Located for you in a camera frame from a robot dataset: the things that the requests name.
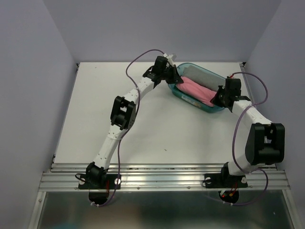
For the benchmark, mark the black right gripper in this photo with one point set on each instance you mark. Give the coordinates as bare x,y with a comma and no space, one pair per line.
215,100

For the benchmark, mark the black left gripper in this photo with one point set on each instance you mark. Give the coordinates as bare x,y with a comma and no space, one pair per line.
175,78

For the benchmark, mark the pink t-shirt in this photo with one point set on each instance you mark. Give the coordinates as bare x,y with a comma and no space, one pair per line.
196,91

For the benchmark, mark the blue translucent plastic bin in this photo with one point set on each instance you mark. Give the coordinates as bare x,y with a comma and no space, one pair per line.
188,98

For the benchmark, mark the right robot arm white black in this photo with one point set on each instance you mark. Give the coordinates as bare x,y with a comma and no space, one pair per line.
266,140

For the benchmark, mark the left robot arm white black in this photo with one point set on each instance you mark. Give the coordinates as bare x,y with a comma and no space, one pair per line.
124,112

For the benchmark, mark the rolled grey t-shirt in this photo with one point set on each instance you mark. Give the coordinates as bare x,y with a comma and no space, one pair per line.
204,77

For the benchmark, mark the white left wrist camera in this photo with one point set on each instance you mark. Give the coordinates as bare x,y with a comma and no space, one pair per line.
170,58

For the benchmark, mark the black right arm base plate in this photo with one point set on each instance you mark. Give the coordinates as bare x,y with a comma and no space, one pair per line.
218,181

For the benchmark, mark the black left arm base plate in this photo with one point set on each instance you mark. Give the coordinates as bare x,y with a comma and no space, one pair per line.
107,182

